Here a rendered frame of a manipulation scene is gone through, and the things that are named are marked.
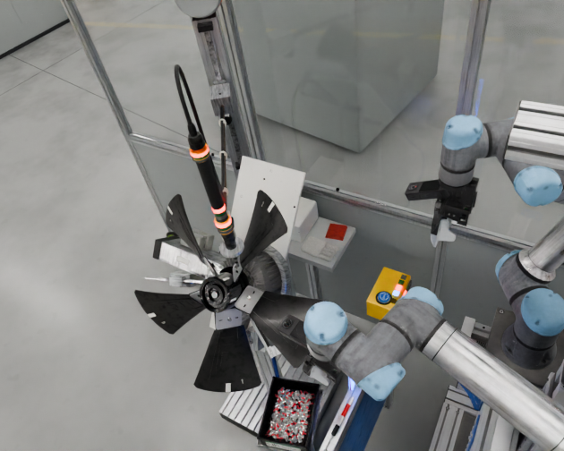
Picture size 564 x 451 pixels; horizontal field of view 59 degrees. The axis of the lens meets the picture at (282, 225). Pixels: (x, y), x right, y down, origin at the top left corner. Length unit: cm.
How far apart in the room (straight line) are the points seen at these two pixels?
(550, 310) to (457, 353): 65
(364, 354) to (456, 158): 48
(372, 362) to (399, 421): 180
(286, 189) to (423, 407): 143
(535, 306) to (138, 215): 293
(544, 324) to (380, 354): 72
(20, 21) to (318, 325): 635
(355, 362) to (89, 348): 252
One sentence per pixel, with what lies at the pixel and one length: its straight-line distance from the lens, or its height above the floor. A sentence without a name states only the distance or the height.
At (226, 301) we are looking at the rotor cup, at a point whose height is 122.
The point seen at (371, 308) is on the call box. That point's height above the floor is 104.
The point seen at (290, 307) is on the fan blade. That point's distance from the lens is 158.
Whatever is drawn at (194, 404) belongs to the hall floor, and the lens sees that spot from 284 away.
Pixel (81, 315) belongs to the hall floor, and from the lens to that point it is 343.
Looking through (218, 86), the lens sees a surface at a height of 157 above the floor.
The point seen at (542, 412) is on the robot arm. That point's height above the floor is 167.
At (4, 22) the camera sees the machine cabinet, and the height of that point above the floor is 34.
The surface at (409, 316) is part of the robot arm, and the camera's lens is 93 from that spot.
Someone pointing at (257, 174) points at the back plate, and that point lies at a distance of 180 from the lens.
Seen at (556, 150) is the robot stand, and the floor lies 202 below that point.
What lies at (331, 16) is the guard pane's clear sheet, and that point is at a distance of 169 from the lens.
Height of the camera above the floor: 250
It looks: 47 degrees down
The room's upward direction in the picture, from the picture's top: 12 degrees counter-clockwise
